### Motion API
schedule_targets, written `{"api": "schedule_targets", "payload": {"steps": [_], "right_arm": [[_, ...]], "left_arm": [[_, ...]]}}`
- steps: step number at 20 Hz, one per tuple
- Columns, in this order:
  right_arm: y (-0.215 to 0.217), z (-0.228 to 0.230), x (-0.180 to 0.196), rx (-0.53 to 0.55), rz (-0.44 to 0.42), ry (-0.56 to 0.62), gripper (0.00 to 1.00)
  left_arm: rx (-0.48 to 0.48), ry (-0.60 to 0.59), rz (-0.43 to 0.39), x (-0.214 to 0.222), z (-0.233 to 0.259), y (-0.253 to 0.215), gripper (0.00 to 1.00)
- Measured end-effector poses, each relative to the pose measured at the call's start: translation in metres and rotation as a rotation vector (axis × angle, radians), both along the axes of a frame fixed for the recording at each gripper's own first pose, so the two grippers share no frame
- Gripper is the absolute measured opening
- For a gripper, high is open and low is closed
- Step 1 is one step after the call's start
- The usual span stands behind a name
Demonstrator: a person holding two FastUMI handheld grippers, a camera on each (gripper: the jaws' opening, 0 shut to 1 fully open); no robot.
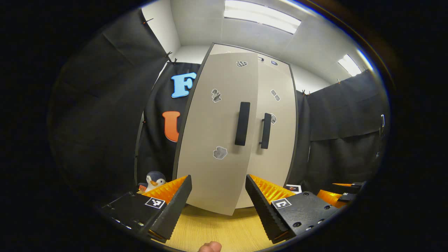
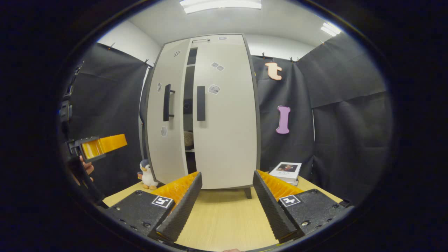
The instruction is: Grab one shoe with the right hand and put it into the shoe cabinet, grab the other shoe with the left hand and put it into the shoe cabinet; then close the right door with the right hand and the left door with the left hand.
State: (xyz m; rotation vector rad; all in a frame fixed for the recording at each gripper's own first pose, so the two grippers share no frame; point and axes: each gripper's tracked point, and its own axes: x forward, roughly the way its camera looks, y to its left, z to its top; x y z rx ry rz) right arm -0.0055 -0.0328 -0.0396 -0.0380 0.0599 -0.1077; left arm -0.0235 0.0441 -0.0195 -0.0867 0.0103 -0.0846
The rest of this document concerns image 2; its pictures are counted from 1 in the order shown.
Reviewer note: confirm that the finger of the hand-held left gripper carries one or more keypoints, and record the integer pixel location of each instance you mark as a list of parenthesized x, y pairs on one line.
[(112, 141)]

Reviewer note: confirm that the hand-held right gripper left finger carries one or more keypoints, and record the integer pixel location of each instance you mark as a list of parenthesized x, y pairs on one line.
[(182, 206)]

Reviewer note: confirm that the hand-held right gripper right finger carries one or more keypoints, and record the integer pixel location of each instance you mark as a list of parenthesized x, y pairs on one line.
[(273, 206)]

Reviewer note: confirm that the white shoe cabinet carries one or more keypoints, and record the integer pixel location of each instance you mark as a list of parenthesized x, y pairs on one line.
[(188, 94)]

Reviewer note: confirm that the white cabinet drawer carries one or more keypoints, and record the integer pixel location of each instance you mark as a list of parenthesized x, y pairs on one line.
[(227, 39)]

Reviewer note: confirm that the grey book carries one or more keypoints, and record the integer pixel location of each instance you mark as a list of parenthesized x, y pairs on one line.
[(292, 182)]

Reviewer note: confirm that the white book with photo cover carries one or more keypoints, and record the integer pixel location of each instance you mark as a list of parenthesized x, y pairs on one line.
[(285, 169)]

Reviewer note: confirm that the plush penguin toy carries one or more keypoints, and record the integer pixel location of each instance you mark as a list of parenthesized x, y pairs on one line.
[(147, 176)]

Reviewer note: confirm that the black backdrop cloth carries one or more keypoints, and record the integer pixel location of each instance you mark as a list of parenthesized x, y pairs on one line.
[(350, 140)]

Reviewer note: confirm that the large ceiling light panel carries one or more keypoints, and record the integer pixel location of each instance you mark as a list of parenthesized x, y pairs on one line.
[(220, 4)]

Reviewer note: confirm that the small ceiling light panel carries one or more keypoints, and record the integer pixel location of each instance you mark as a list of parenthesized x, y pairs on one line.
[(330, 29)]

